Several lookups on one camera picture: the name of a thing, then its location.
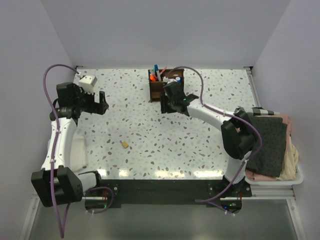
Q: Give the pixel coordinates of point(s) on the black orange marker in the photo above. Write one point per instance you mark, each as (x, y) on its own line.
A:
(152, 78)

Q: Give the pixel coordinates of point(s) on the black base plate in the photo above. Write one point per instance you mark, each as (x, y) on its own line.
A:
(152, 192)

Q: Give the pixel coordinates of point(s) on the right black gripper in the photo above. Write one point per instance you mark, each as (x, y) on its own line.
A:
(164, 108)

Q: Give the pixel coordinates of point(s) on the brown wooden desk organizer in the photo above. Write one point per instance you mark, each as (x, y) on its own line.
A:
(157, 87)

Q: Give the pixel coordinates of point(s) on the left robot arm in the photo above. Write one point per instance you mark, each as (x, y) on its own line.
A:
(62, 146)

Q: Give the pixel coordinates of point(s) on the blue capped white marker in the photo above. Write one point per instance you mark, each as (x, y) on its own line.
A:
(157, 73)

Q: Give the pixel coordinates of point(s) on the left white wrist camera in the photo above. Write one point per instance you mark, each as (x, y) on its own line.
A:
(87, 83)

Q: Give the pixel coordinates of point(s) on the aluminium frame rail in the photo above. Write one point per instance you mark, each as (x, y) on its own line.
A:
(70, 190)

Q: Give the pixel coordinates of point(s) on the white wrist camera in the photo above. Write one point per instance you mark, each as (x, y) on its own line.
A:
(167, 80)
(87, 83)

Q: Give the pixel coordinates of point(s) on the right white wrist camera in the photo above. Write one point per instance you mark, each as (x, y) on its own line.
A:
(167, 80)

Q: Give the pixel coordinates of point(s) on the dark grey dotted cloth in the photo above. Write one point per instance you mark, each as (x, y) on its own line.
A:
(269, 160)

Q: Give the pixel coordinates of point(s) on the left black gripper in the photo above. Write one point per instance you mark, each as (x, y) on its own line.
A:
(99, 108)

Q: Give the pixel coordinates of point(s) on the black white striped cloth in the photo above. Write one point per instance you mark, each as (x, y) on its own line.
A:
(256, 111)

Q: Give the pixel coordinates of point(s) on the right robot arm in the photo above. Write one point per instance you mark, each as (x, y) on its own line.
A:
(241, 140)

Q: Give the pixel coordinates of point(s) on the cream knit cloth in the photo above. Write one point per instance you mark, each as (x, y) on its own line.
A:
(290, 162)

